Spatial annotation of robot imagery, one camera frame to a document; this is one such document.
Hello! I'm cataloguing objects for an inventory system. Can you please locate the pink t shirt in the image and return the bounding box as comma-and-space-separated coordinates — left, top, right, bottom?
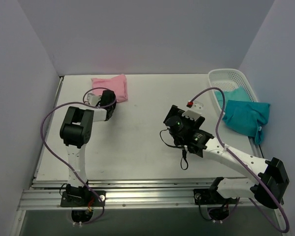
91, 74, 128, 103

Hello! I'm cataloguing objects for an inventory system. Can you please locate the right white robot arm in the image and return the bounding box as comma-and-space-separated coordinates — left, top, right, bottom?
164, 103, 290, 209

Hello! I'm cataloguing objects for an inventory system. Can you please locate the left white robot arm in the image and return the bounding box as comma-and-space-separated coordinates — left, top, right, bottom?
59, 89, 117, 206

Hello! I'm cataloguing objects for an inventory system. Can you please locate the teal t shirt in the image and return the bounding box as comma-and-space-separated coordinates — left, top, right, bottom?
214, 87, 270, 145

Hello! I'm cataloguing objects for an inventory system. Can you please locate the white plastic basket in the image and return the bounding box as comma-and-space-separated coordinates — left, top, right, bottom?
207, 68, 259, 102

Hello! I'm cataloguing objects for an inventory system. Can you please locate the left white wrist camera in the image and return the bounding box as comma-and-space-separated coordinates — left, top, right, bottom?
87, 93, 102, 107

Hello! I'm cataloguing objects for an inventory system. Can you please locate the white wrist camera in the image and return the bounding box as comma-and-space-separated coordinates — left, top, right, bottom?
182, 101, 204, 121
87, 93, 102, 107

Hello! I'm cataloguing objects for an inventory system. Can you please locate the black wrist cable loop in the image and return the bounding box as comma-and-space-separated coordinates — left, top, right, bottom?
159, 129, 189, 170

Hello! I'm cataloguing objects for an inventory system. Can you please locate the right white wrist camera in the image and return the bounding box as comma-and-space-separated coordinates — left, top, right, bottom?
182, 101, 204, 121

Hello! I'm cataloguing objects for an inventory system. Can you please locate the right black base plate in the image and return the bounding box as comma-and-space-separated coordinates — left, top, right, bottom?
193, 188, 237, 205

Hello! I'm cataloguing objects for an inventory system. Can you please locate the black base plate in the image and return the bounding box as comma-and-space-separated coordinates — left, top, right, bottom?
193, 188, 237, 205
60, 190, 106, 207

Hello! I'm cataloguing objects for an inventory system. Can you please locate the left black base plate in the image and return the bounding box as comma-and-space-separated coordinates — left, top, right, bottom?
60, 190, 106, 207

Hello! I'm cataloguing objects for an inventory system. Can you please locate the aluminium mounting rail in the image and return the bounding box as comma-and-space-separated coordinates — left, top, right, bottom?
16, 177, 285, 211

